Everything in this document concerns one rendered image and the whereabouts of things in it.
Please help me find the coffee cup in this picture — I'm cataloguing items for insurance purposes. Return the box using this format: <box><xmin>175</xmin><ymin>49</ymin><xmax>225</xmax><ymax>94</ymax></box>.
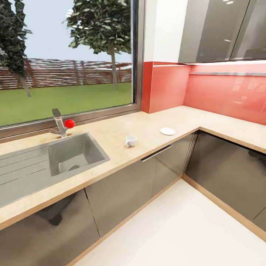
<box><xmin>125</xmin><ymin>135</ymin><xmax>137</xmax><ymax>147</ymax></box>

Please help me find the saucer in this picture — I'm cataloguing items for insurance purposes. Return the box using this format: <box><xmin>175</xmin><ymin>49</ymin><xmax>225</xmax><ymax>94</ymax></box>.
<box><xmin>160</xmin><ymin>127</ymin><xmax>175</xmax><ymax>135</ymax></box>

